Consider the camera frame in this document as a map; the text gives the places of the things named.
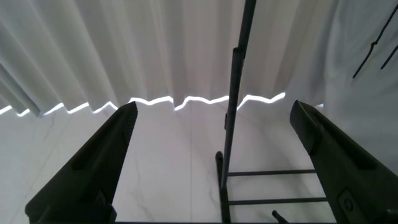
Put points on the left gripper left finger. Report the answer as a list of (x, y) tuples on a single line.
[(87, 180)]

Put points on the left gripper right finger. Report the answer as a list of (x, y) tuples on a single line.
[(348, 174)]

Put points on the pale grey shorts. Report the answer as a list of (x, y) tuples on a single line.
[(357, 109)]

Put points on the black clothes rack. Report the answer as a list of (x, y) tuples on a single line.
[(234, 93)]

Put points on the white curtain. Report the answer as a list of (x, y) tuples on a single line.
[(124, 46)]

